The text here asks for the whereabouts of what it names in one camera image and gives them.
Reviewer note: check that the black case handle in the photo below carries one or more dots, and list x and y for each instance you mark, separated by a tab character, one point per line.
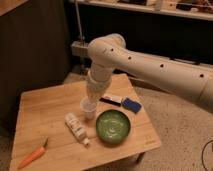
191	62

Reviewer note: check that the white paper cup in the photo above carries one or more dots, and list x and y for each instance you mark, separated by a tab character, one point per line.
88	108

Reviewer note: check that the blue sponge block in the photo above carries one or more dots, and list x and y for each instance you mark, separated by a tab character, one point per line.
131	105

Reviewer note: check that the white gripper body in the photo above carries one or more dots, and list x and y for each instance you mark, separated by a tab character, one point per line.
95	89

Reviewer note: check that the metal pole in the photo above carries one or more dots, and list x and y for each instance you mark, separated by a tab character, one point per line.
81	37

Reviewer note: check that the green ceramic bowl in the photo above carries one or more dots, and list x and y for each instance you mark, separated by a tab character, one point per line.
113	126

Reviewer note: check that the white plastic bottle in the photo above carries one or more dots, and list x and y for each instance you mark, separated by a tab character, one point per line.
77	129

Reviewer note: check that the wooden table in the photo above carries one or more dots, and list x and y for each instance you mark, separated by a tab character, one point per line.
41	116

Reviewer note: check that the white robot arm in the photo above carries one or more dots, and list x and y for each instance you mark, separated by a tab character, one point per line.
192	83

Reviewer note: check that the orange carrot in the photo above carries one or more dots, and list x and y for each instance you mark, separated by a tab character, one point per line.
33	156

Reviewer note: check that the wall shelf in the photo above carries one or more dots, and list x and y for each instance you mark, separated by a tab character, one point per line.
161	7

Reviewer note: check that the black and white eraser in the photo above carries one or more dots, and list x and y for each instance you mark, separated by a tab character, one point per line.
111	99

